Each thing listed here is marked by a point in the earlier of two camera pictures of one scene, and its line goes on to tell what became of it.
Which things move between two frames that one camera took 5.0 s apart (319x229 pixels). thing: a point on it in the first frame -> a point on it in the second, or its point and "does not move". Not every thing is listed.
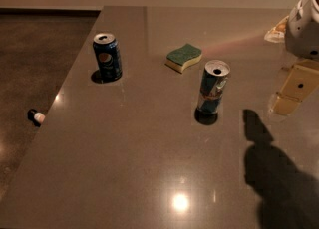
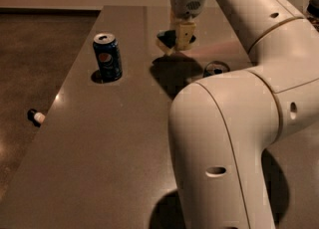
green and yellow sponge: x=177 y=59 -> x=167 y=39
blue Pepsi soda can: x=108 y=55 does not move
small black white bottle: x=37 y=117 does not move
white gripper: x=304 y=29 -> x=186 y=4
